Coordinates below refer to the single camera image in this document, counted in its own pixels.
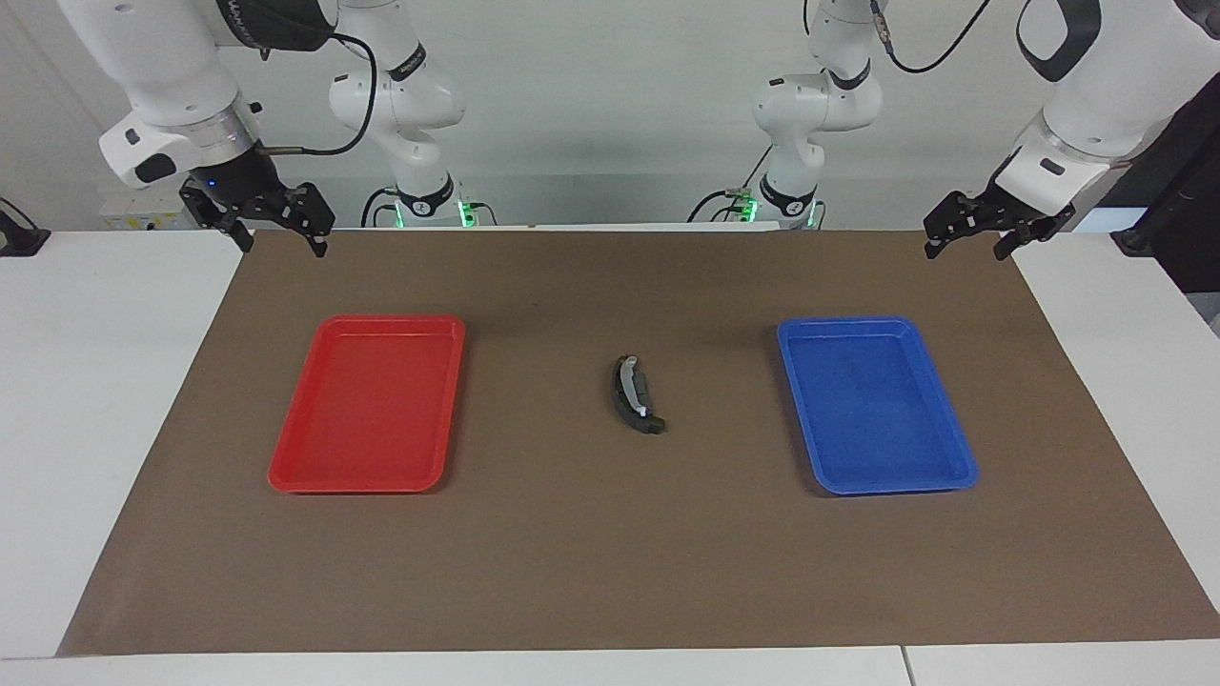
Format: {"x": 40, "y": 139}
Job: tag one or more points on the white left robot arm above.
{"x": 1096, "y": 86}

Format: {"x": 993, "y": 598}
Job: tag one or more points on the black stand frame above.
{"x": 1182, "y": 191}

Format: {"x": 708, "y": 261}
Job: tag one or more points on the white wall socket box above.
{"x": 143, "y": 214}

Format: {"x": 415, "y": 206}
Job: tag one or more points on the blue plastic tray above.
{"x": 877, "y": 410}

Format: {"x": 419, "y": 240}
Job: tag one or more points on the small black clamp mount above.
{"x": 19, "y": 238}

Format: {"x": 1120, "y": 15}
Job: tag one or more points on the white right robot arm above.
{"x": 162, "y": 57}

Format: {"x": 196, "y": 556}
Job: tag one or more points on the red plastic tray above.
{"x": 367, "y": 410}

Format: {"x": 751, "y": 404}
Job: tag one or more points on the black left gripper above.
{"x": 1001, "y": 214}

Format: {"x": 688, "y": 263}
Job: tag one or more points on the dark brake pad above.
{"x": 647, "y": 395}

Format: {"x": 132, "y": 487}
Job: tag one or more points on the brown table mat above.
{"x": 610, "y": 572}

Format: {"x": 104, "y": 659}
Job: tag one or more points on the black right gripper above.
{"x": 253, "y": 195}

